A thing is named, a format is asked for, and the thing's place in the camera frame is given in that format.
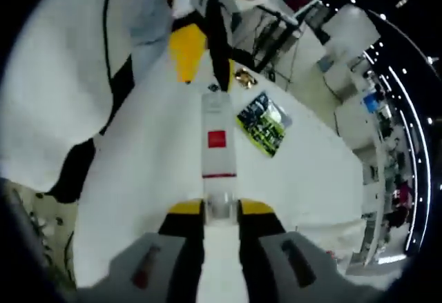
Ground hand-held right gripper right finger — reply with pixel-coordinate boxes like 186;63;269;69
238;197;379;303

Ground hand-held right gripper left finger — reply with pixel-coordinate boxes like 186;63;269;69
77;198;206;303

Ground red ringed skincare bottle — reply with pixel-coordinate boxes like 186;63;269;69
200;92;240;222

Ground black stand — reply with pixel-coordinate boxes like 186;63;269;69
253;4;305;75

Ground green and black packet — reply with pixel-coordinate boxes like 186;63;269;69
236;91;294;159

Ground blue box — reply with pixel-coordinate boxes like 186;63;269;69
362;90;381;115

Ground black cable on shirt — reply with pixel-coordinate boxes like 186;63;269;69
102;0;117;90

